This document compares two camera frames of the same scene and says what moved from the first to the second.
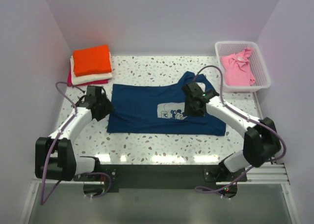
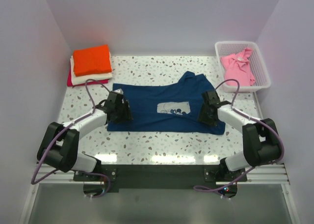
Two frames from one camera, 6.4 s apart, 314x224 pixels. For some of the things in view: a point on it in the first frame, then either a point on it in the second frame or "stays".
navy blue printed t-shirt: (160, 109) stays
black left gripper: (109, 108) → (127, 115)
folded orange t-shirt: (91, 60) stays
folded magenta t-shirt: (69, 82) stays
